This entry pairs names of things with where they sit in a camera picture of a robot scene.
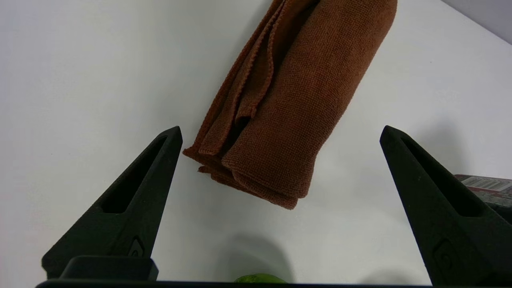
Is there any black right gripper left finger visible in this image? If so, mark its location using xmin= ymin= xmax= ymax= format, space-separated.
xmin=42 ymin=126 xmax=184 ymax=280

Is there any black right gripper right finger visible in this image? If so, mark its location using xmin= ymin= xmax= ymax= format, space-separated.
xmin=380 ymin=125 xmax=512 ymax=287

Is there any brown towel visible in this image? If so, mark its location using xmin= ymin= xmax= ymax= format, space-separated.
xmin=183 ymin=0 xmax=398 ymax=210

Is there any small black drink carton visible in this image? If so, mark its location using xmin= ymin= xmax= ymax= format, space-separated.
xmin=454 ymin=174 xmax=512 ymax=224

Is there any green mango fruit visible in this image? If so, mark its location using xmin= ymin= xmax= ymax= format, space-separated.
xmin=234 ymin=273 xmax=288 ymax=284

